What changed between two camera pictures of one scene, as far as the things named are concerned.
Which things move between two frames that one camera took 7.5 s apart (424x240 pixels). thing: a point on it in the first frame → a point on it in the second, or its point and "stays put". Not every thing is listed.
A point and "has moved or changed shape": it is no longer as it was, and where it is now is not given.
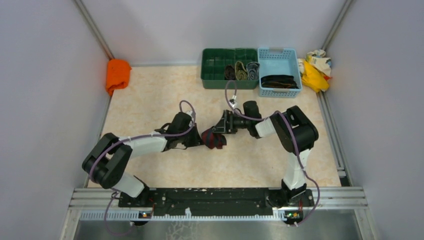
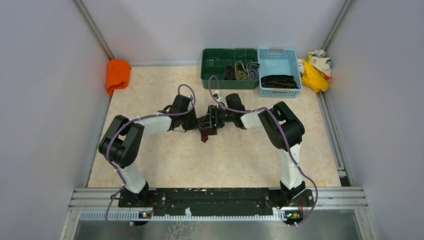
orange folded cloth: [118, 74] stays put
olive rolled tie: [240, 73] stays put
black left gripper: [197, 139] → [194, 124]
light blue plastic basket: [279, 61] stays put
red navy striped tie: [213, 140] has moved or changed shape
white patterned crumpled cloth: [317, 58] stays put
